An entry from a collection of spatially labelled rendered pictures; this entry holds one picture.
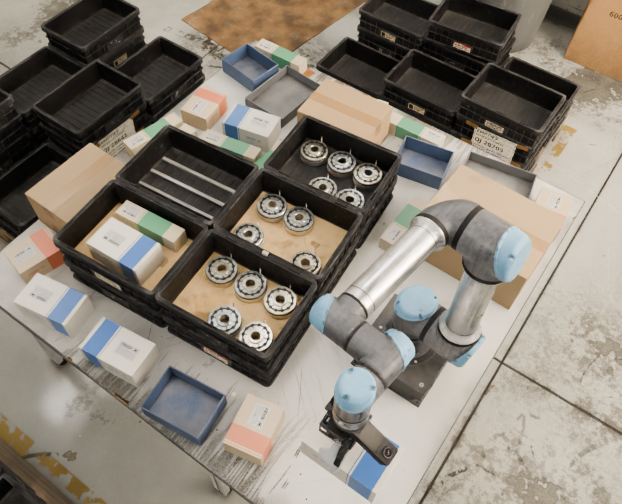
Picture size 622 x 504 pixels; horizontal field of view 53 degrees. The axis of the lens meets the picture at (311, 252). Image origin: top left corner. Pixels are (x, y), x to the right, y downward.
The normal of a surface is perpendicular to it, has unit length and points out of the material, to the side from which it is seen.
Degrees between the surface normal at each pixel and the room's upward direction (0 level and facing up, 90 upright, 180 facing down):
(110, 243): 0
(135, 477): 0
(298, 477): 0
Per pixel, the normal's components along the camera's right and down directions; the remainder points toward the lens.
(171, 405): 0.02, -0.56
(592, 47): -0.54, 0.48
